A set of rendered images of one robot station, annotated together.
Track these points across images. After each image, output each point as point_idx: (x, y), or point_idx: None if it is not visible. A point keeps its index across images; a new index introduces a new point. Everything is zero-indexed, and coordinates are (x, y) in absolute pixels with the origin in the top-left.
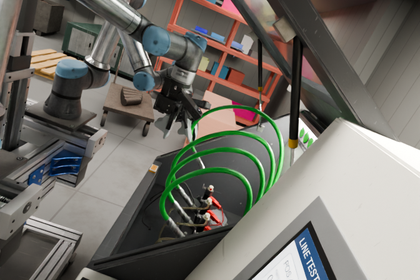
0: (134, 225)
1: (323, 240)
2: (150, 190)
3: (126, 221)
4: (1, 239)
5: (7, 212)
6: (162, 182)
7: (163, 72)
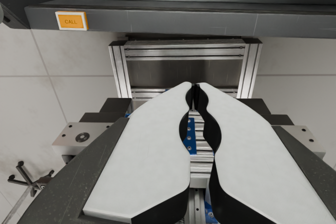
0: None
1: None
2: None
3: (275, 18)
4: (280, 123)
5: (322, 156)
6: None
7: None
